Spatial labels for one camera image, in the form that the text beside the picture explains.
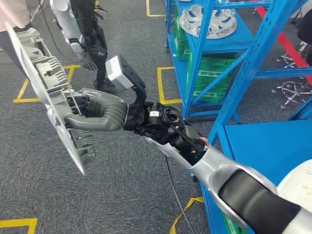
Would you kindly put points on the silver plastic hubcap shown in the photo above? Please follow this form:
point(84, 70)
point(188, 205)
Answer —
point(219, 35)
point(48, 74)

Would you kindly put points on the wrist camera with black bracket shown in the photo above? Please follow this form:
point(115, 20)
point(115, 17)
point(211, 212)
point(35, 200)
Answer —
point(118, 72)

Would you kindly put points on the silver black robot right arm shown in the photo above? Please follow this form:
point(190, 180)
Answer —
point(255, 200)

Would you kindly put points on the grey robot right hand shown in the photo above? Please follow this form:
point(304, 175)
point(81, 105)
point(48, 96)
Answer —
point(109, 113)

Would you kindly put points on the person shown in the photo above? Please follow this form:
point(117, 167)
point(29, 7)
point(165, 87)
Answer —
point(306, 29)
point(12, 13)

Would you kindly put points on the white plastic part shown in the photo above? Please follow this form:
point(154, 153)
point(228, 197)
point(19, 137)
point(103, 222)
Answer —
point(297, 184)

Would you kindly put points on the black white humanoid robot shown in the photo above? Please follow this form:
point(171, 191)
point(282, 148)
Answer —
point(94, 48)

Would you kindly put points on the red barrier belt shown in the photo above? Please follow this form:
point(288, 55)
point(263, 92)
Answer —
point(287, 46)

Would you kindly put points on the black stool with chrome base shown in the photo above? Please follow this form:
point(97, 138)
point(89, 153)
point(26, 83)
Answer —
point(293, 92)

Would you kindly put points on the blue metal shelf rack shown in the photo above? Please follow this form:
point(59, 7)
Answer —
point(195, 64)
point(268, 145)

